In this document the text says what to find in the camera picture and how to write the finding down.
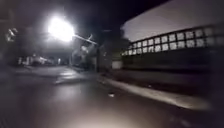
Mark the pale concrete kerb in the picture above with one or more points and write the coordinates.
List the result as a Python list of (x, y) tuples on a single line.
[(160, 95)]

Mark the grey concrete road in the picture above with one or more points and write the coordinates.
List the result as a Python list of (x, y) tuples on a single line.
[(66, 105)]

